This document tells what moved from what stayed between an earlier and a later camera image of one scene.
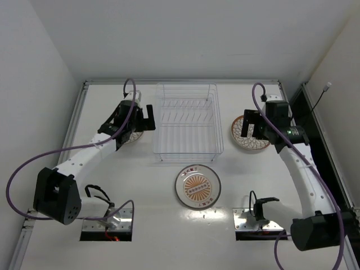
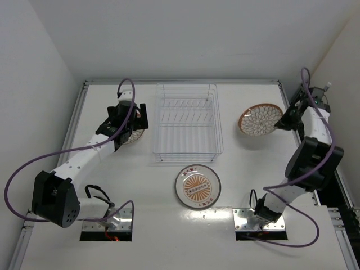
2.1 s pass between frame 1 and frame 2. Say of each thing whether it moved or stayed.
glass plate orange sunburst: stayed
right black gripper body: moved
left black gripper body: stayed
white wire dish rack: stayed
